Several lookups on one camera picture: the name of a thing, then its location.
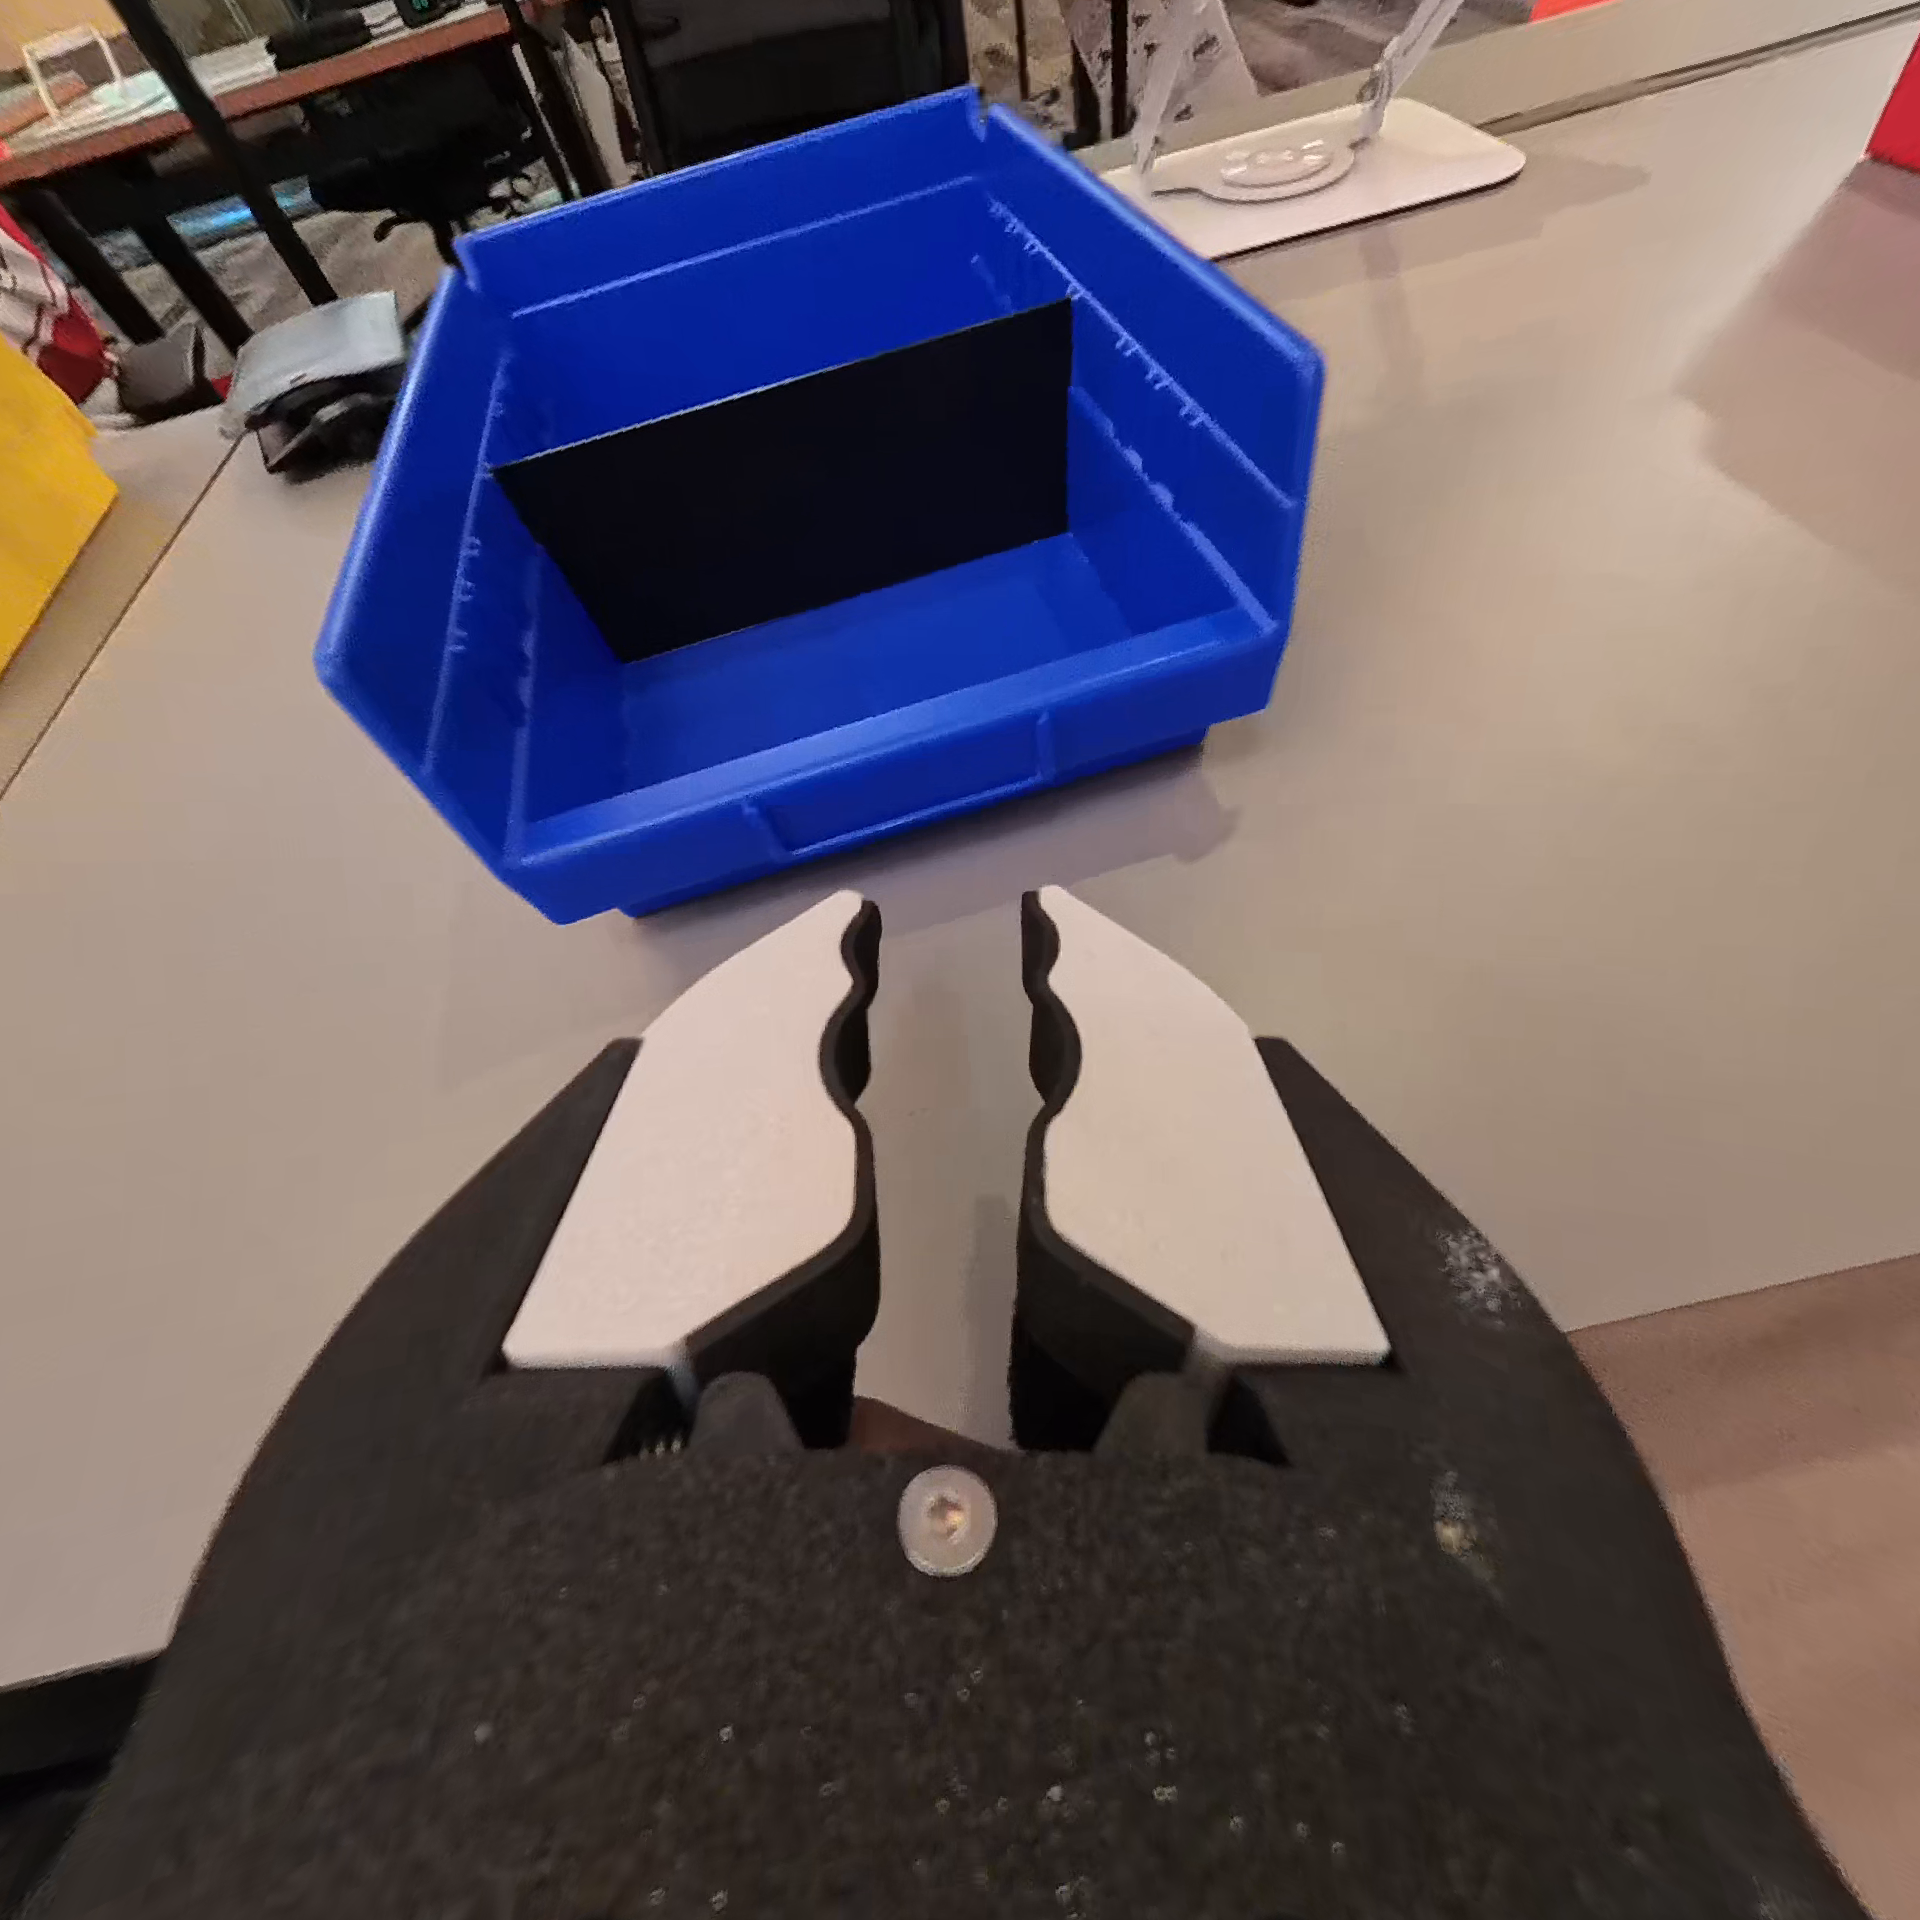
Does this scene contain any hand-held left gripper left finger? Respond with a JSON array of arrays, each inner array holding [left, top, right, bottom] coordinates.
[[499, 889, 887, 1391]]

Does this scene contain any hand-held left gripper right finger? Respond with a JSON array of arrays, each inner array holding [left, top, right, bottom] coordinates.
[[1014, 884, 1392, 1391]]

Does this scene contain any blue storage bin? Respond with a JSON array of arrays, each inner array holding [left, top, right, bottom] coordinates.
[[311, 87, 1327, 922]]

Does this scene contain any grey desk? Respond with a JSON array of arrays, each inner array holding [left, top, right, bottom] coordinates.
[[0, 16, 1920, 1695]]

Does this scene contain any black bin divider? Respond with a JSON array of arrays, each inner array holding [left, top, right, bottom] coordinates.
[[492, 297, 1078, 665]]

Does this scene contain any yellow bin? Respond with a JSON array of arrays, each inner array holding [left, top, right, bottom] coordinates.
[[0, 336, 120, 676]]

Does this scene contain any white folding stand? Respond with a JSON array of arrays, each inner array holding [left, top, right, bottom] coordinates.
[[1101, 0, 1529, 260]]

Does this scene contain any black office chair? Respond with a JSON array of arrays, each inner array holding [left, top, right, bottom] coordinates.
[[300, 60, 541, 255], [614, 0, 975, 183]]

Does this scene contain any white printed sheet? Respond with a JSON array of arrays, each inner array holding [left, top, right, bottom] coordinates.
[[1071, 0, 1254, 143]]

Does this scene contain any wooden table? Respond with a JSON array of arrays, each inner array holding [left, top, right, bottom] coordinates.
[[0, 0, 528, 346]]

